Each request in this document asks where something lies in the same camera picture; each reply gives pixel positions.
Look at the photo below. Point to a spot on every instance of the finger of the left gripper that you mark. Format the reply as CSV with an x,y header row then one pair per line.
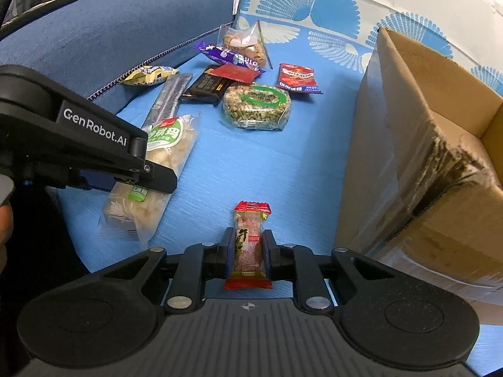
x,y
149,175

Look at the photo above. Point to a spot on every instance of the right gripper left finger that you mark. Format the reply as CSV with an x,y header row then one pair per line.
x,y
199,264

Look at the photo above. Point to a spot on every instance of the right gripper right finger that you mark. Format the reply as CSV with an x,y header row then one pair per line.
x,y
304,269

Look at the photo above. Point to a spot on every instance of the white green snack bag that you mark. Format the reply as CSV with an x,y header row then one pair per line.
x,y
133,212

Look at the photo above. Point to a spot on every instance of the red beef jerky snack packet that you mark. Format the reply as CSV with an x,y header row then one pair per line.
x,y
248,269

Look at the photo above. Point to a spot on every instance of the silver stick sachet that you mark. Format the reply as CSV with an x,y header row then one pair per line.
x,y
166,104

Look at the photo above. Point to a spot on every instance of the clear bag brown snacks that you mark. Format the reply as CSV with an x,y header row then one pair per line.
x,y
248,42

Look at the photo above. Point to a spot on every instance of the red square snack packet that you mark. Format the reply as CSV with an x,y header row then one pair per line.
x,y
235,73

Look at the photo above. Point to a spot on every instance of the person left hand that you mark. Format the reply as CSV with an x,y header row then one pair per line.
x,y
6,227

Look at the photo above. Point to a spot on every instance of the yellow candy packet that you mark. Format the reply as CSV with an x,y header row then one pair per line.
x,y
148,75

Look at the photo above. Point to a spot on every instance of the black chocolate bar packet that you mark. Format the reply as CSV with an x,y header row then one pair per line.
x,y
207,88

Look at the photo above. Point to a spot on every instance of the blue sofa armrest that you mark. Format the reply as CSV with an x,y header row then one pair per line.
x,y
89,45

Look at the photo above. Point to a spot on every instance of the round seed cracker green label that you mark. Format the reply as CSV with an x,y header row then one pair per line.
x,y
256,107

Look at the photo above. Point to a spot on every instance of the purple candy bar wrapper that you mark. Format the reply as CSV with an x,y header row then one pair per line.
x,y
224,56

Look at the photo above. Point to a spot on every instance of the blue fan-pattern cloth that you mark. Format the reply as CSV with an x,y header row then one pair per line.
x,y
299,171

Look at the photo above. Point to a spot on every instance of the cardboard box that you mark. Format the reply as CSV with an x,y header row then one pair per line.
x,y
423,181

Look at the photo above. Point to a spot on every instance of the red chip packet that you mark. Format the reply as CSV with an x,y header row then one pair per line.
x,y
297,79

